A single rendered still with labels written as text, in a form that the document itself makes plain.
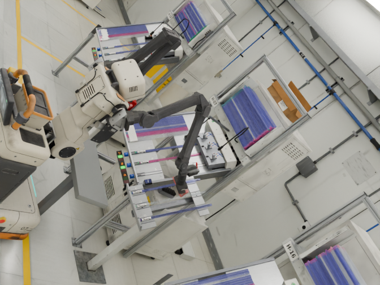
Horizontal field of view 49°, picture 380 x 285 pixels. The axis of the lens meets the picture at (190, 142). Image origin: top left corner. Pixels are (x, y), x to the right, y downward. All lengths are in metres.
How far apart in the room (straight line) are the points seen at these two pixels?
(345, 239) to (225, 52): 2.32
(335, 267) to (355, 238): 0.29
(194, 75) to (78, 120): 2.06
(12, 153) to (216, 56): 2.56
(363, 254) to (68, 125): 1.89
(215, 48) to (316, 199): 1.81
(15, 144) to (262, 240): 3.00
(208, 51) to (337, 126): 1.55
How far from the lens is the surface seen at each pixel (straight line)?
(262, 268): 2.74
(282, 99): 3.58
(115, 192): 3.67
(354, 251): 2.74
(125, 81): 2.38
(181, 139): 3.33
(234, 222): 4.82
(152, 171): 3.09
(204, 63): 4.29
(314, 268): 2.61
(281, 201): 4.59
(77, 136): 2.55
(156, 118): 2.39
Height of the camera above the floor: 2.12
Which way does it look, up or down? 19 degrees down
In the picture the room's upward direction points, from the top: 50 degrees clockwise
